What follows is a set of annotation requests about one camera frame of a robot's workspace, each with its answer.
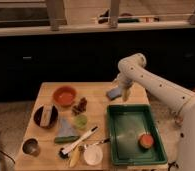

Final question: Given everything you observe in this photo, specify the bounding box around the orange round object in tray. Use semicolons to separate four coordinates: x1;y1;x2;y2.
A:
139;134;154;149

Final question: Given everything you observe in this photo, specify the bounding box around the beige block on plate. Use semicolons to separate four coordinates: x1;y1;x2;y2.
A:
40;105;52;127

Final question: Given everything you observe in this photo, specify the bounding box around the orange bowl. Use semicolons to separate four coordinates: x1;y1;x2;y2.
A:
53;86;77;107

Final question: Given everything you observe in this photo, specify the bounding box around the green plastic tray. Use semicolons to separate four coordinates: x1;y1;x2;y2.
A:
107;104;167;166

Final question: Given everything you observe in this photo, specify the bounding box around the white black dish brush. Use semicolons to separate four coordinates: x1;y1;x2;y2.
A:
59;126;98;159

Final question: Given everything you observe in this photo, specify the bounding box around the metal spoon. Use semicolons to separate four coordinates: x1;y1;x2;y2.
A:
78;138;110;151

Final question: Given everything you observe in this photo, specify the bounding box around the green plastic cup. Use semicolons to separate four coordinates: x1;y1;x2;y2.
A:
74;114;87;130

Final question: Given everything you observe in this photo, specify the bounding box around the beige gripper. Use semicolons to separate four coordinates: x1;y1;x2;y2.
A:
113;73;133;102

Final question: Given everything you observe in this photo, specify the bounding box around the metal cup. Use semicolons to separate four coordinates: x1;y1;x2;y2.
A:
22;138;40;156

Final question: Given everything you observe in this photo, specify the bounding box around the yellow banana toy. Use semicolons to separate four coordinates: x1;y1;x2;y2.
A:
69;147;80;168

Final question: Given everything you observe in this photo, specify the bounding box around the blue sponge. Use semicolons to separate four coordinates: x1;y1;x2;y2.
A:
106;87;122;100

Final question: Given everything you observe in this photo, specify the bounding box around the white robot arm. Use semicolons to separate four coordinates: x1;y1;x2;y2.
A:
117;53;195;171

